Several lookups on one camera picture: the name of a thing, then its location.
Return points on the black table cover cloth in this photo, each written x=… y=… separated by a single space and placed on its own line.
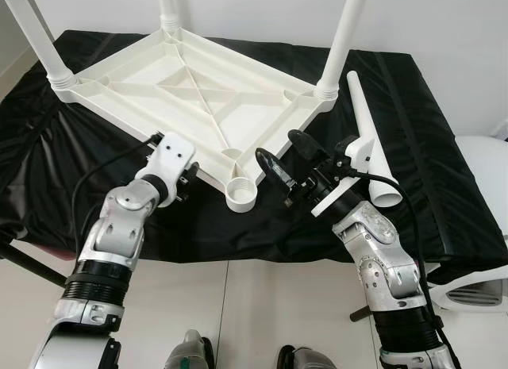
x=444 y=147

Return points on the grey robot left foot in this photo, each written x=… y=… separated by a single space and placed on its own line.
x=190 y=353

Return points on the white plastic children table top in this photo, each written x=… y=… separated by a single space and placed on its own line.
x=198 y=91

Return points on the white domed appliance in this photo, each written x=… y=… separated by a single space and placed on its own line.
x=484 y=171

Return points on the red round object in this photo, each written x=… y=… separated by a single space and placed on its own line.
x=48 y=248

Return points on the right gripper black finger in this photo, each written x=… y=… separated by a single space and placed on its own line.
x=306 y=148
x=271 y=169

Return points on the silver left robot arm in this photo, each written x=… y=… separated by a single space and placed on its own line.
x=119 y=218

